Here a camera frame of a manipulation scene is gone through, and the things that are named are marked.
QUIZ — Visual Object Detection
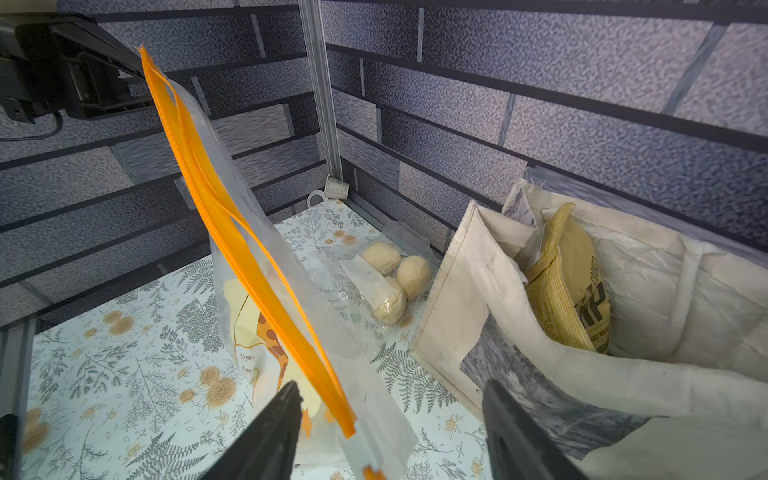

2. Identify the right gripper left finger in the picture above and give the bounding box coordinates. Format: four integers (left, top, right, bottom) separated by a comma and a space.
201, 381, 302, 480

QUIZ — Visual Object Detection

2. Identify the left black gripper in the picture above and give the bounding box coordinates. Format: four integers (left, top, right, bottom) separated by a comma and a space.
1, 13, 150, 123

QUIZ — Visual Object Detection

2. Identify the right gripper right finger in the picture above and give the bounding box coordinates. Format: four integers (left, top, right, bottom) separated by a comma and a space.
482, 380, 587, 480

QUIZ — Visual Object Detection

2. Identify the clear orange zip-top bag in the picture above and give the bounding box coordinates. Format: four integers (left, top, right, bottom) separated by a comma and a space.
140, 51, 416, 479

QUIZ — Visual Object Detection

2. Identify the beige canvas tote bag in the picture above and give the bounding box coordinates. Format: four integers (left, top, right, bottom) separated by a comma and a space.
409, 180, 767, 479

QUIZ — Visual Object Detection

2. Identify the clear bag of buns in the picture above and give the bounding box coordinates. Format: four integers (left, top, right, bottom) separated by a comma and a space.
328, 221, 440, 327

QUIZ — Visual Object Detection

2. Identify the giraffe yellow toy package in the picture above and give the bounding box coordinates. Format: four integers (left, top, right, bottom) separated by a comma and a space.
222, 279, 325, 438

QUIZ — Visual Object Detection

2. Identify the yellow snack packet in tote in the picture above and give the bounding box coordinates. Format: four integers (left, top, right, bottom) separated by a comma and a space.
526, 203, 611, 354

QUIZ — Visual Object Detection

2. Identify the white cup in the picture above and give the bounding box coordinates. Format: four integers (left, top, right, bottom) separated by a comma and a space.
306, 175, 350, 208

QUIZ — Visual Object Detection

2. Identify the left aluminium frame post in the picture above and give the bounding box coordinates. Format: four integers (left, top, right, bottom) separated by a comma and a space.
298, 0, 343, 180

